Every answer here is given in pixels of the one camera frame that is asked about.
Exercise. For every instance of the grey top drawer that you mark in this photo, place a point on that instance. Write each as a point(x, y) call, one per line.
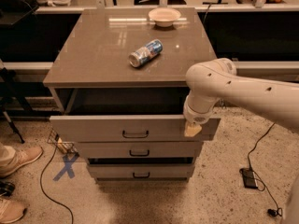
point(128, 128)

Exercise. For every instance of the crushed blue soda can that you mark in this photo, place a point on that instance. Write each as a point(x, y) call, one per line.
point(146, 53)

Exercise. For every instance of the beige shoe upper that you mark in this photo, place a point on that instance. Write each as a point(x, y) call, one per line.
point(12, 160)

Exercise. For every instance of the white bowl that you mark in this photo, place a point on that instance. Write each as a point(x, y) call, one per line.
point(164, 16)

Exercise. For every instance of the black round object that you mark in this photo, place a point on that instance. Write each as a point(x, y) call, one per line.
point(6, 188)

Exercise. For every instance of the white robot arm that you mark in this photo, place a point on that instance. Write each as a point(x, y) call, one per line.
point(211, 81)

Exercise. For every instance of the beige shoe lower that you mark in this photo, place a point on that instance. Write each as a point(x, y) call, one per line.
point(11, 211)

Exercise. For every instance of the black power adapter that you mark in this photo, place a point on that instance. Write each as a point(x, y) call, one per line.
point(249, 179)

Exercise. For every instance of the wire basket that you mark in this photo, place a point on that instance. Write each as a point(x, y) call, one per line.
point(63, 146)

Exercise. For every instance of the blue tape cross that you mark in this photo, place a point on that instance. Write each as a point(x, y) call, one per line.
point(67, 169)

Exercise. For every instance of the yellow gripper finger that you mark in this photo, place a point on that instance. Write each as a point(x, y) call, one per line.
point(192, 129)

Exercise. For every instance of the grey middle drawer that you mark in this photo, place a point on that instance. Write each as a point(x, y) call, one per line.
point(139, 149)

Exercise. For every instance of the grey drawer cabinet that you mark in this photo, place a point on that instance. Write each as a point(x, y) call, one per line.
point(92, 75)

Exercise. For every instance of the grey bottom drawer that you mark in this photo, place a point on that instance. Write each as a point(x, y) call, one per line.
point(141, 171)

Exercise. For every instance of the grey drawer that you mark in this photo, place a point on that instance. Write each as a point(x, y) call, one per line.
point(141, 171)
point(128, 128)
point(139, 149)

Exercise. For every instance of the beige shoe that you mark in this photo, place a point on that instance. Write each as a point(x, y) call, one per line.
point(12, 160)
point(11, 211)

